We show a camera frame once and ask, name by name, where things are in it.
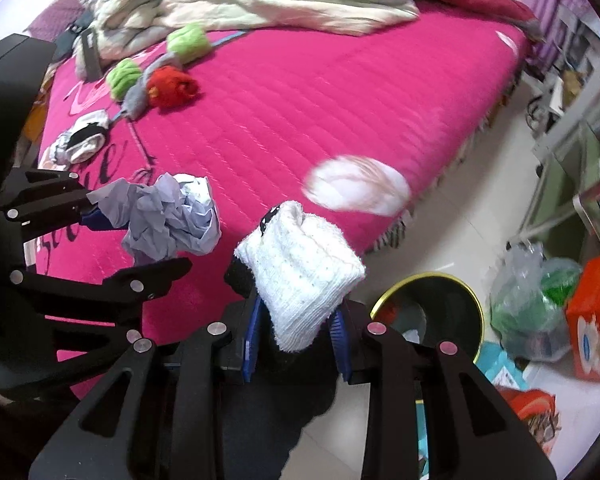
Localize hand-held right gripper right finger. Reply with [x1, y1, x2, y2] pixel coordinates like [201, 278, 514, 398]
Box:
[330, 302, 553, 480]

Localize white sock ball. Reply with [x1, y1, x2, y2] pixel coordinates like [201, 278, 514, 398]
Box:
[224, 201, 367, 353]

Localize green sock ball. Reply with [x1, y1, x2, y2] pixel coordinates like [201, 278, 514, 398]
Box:
[166, 24, 212, 65]
[105, 58, 143, 101]

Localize dark green trash bin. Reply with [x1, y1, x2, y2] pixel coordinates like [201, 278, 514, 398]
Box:
[370, 271, 485, 406]

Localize black and white sock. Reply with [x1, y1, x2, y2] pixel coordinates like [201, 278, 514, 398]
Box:
[55, 110, 112, 165]

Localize red sock ball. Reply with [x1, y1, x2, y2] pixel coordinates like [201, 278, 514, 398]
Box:
[146, 65, 201, 109]

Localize purple cloth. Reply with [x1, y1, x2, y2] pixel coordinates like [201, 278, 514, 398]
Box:
[25, 0, 88, 56]

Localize purple curtain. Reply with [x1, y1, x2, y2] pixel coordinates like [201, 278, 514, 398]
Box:
[527, 0, 581, 61]

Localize striped fringed bed skirt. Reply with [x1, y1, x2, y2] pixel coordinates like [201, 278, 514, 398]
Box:
[365, 75, 518, 261]

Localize pink quilted bed blanket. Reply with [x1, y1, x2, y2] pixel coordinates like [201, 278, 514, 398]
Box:
[22, 7, 531, 381]

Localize pale blue paper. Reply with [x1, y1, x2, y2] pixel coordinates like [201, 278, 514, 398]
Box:
[87, 172, 222, 263]

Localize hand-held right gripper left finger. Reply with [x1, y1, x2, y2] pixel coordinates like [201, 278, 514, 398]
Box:
[27, 297, 266, 480]

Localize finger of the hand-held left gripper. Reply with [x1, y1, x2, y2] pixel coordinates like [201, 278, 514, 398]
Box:
[0, 169, 111, 233]
[10, 256, 193, 356]

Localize grey sock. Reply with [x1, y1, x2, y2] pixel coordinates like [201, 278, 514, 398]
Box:
[121, 52, 181, 120]

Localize orange red carton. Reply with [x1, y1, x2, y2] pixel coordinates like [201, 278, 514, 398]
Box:
[565, 252, 600, 381]

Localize clear plastic bag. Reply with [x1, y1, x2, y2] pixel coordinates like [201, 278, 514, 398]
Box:
[489, 242, 583, 361]

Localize black buckle strap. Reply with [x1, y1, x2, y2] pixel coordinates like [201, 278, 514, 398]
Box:
[55, 10, 103, 81]

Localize pale rumpled quilt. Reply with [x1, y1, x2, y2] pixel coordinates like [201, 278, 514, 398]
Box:
[80, 0, 421, 58]

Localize metal rack legs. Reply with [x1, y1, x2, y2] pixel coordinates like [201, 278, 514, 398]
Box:
[520, 110, 600, 241]

